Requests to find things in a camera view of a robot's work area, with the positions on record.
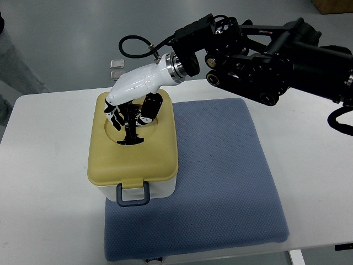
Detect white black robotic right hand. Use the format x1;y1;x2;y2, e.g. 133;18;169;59
104;52;186;131

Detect yellow box lid with handle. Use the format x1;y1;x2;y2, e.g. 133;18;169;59
87;89;178;206

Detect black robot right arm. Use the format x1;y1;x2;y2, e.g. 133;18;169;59
161;14;352;135

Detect white storage box body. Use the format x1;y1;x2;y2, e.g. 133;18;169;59
97;175;177;202

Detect brown cardboard box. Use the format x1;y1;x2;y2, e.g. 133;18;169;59
311;0;352;14

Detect upper metal floor plate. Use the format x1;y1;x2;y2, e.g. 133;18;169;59
110;59;125;69

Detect person in grey trousers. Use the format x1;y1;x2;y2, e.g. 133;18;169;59
0;10;52;126

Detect blue grey cushion mat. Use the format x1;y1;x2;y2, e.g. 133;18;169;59
105;98;289;262

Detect white table leg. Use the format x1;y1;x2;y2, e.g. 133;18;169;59
288;250;306;265

